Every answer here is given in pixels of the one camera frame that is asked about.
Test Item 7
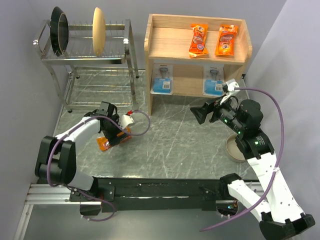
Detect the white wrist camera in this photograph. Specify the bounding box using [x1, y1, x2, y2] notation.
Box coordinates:
[118, 110, 134, 130]
[220, 78, 240, 105]

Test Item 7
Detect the wooden two-tier shelf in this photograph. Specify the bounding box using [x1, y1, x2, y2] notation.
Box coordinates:
[144, 14, 253, 114]

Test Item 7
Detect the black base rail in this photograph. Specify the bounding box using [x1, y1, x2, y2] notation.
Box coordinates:
[68, 176, 241, 213]

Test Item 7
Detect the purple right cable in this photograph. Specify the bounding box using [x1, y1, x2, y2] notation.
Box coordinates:
[199, 86, 285, 232]

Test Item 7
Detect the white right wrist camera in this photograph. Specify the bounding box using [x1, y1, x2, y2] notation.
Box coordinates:
[220, 78, 240, 105]

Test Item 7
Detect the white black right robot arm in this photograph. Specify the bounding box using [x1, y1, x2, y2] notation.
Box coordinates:
[190, 99, 316, 240]

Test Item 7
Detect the black plate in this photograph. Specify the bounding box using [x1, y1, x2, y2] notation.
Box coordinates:
[49, 6, 69, 57]

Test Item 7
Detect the beige ceramic bowl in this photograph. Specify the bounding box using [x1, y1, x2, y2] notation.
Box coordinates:
[225, 134, 246, 163]

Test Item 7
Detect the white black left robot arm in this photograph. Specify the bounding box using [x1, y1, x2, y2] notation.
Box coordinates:
[34, 101, 134, 201]

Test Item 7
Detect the aluminium frame rail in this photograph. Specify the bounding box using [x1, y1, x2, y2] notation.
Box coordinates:
[13, 184, 101, 240]

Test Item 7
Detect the blue razor blister pack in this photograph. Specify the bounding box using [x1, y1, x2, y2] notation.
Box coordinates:
[150, 63, 174, 95]
[202, 66, 224, 97]

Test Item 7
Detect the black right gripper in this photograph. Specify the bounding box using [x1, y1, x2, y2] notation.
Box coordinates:
[190, 93, 245, 134]

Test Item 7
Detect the metal dish rack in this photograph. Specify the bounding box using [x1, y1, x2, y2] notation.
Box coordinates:
[33, 19, 140, 113]

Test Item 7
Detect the beige wooden plate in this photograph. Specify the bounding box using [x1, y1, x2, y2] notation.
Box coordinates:
[92, 7, 106, 57]

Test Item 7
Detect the orange razor pack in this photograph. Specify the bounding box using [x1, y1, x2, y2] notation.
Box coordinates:
[215, 24, 238, 56]
[188, 23, 209, 58]
[96, 126, 133, 152]

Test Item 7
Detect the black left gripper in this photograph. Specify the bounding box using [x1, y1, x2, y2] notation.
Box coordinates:
[102, 113, 129, 146]

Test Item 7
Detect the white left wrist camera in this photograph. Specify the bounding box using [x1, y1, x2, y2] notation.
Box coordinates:
[118, 110, 134, 130]

